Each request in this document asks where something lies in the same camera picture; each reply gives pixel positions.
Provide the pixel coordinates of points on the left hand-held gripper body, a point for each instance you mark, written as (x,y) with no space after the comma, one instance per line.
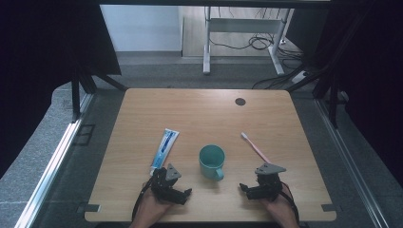
(164,186)

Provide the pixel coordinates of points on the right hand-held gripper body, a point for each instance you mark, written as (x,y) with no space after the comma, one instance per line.
(269,183)

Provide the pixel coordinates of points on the white blue toothpaste tube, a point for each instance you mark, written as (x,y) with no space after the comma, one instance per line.
(164,148)

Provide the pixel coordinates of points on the pink toothbrush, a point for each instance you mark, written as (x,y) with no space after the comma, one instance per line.
(255,148)

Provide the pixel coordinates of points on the person's left hand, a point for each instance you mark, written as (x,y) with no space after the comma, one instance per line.
(152,207)

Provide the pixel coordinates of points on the person's right hand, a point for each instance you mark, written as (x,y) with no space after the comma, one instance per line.
(282,209)

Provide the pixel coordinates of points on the dark round table grommet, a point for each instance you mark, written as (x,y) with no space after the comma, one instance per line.
(240,101)

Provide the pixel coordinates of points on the black metal stand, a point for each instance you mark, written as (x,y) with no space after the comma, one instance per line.
(76,95)
(332,95)

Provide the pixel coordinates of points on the white power strip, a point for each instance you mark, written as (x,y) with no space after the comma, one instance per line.
(299,77)

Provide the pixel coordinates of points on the black curtain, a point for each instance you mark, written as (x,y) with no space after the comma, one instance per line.
(374,79)
(38,63)

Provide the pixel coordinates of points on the dark table bracket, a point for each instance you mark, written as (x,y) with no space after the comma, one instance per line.
(329,207)

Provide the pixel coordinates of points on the aluminium rail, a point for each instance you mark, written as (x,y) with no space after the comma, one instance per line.
(348,164)
(53,164)

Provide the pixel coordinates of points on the white desk frame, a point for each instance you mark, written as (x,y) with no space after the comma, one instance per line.
(244,25)

